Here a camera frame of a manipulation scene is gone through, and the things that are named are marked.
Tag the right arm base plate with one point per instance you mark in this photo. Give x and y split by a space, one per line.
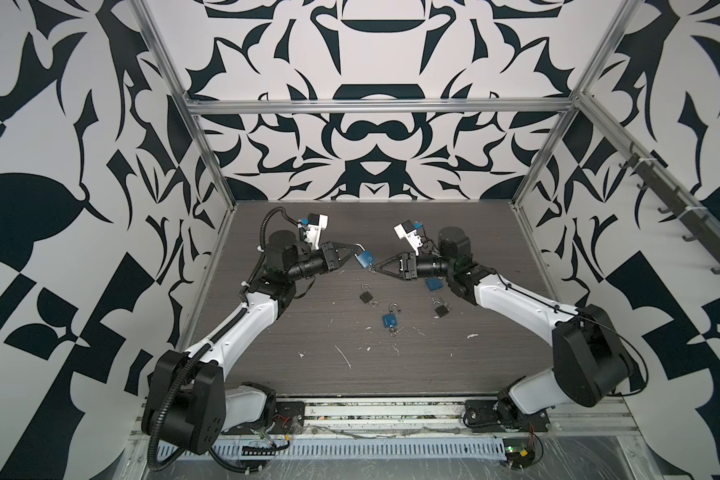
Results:
501 415

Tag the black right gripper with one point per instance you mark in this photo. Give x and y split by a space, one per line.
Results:
409 271

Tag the aluminium frame post right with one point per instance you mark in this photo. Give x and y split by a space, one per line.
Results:
605 48

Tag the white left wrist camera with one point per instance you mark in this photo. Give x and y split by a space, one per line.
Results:
311 228

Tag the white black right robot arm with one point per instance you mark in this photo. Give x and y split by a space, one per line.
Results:
589 358

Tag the small circuit board right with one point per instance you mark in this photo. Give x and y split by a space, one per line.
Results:
522 455

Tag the aluminium frame post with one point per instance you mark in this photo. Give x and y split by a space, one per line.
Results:
605 48
151 35

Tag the white slotted cable duct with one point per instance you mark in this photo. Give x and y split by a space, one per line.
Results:
491 449

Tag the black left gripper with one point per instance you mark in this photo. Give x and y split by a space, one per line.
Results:
331 260

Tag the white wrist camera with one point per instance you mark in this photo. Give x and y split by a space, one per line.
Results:
409 231
311 228

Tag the aluminium frame post left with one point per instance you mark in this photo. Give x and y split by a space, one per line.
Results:
151 35

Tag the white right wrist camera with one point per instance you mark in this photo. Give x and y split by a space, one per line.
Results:
409 231

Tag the aluminium frame crossbar back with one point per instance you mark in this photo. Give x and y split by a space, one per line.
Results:
380 106

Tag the grey hook rack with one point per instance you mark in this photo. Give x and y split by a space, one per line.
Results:
701 224

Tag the aluminium front rail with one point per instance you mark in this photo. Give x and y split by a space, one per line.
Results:
411 416

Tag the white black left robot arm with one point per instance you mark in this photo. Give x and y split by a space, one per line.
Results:
188 405

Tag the black padlock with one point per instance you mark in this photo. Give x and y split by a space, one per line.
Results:
441 308
366 296

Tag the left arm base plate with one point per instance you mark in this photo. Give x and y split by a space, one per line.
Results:
279 418

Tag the blue padlock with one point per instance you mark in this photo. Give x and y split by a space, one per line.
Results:
363 256
390 319
434 284

